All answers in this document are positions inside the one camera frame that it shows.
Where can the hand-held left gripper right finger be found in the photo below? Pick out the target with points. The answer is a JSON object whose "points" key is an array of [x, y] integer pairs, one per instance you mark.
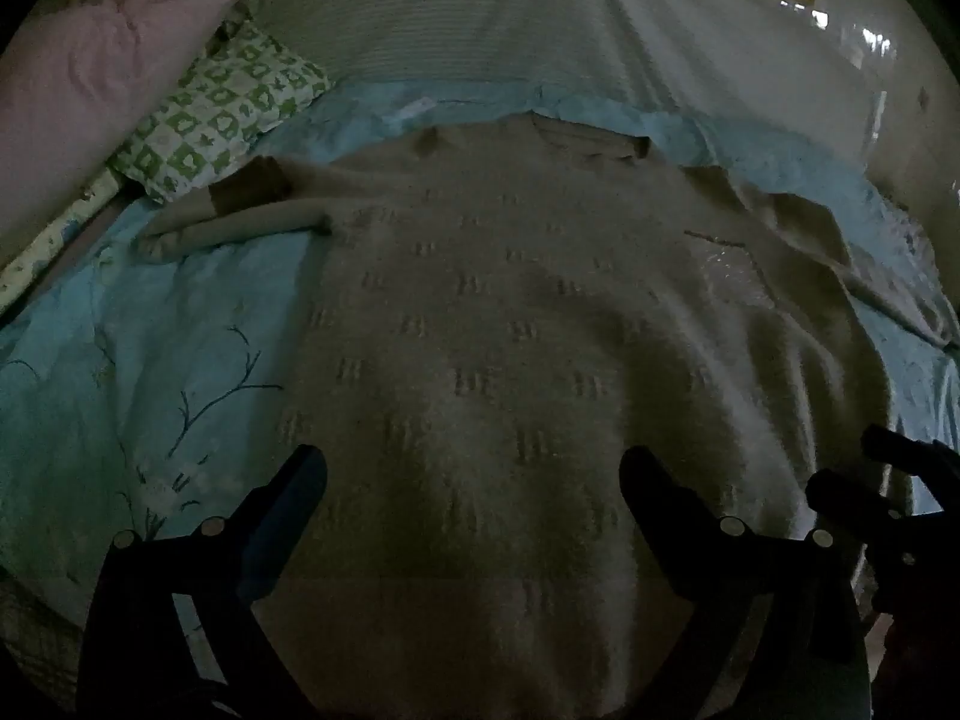
{"points": [[643, 486]]}

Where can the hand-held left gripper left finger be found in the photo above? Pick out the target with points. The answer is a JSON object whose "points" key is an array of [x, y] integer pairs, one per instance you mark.
{"points": [[291, 504]]}

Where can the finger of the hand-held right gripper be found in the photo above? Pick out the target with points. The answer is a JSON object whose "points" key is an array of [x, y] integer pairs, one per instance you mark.
{"points": [[904, 451], [847, 501]]}

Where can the beige knit sweater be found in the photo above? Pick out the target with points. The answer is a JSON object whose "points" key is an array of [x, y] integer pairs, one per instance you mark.
{"points": [[517, 360]]}

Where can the light blue floral bedsheet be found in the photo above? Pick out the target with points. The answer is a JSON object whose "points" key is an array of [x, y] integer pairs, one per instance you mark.
{"points": [[150, 360]]}

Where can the white floral cloth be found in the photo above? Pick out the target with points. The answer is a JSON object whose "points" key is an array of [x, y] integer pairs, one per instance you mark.
{"points": [[52, 244]]}

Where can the green patterned pillow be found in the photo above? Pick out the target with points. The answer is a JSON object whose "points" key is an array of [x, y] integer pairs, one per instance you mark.
{"points": [[217, 116]]}

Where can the pink quilt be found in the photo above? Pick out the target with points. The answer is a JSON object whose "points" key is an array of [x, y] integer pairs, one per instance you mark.
{"points": [[90, 82]]}

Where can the striped bed cover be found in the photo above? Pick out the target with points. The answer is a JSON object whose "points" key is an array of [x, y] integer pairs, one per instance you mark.
{"points": [[480, 22]]}

